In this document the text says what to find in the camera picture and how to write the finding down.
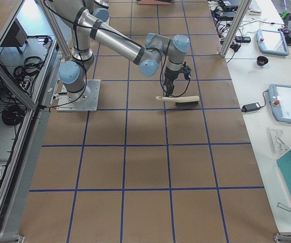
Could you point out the black power adapter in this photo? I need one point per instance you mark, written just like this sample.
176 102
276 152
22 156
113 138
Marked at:
251 107

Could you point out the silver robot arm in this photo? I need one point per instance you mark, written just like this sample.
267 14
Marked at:
80 17

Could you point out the small black bowl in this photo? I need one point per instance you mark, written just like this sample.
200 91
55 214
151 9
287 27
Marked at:
262 60

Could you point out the blue teach pendant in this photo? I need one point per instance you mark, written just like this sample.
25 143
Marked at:
280 101
272 42

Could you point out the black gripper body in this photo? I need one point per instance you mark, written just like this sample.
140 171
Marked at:
170 75

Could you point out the beige hand brush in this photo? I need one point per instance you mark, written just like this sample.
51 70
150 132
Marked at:
180 101

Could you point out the aluminium frame post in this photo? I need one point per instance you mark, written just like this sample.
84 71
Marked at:
240 13

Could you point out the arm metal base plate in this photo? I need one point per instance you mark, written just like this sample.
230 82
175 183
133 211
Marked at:
88 101

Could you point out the black lined trash bin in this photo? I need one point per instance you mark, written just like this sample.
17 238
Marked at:
154 2

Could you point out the far blue teach pendant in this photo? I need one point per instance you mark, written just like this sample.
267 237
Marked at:
272 42

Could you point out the near blue teach pendant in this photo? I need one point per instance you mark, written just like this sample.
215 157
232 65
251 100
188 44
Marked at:
280 101

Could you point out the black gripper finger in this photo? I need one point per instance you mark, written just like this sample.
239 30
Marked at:
169 84

